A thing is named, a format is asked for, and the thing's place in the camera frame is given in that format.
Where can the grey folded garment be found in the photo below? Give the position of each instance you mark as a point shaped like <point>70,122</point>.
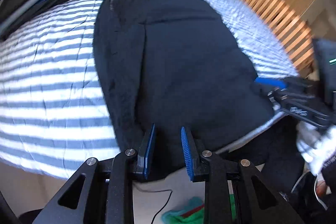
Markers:
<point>15,18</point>

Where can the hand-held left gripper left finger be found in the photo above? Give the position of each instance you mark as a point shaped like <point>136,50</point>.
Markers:
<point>149,150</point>

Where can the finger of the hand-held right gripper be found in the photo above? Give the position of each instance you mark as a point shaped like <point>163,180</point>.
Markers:
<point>270,81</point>
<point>291,99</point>

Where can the green cloth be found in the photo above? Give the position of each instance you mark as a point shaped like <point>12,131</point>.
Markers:
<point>181,216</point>

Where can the person's right forearm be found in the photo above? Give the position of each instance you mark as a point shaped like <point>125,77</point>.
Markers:
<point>330,169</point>

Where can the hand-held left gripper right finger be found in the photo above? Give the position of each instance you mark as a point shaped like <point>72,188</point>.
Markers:
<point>187,153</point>

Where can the wooden slatted fence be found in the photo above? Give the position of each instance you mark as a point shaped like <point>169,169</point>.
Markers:
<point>275,11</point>

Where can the person's right hand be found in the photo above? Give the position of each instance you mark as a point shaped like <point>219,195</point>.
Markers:
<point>312,145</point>

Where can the black pants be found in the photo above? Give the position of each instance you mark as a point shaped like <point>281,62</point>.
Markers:
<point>183,69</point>

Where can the blue white striped quilt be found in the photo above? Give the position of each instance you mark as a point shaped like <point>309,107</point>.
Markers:
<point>52,95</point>

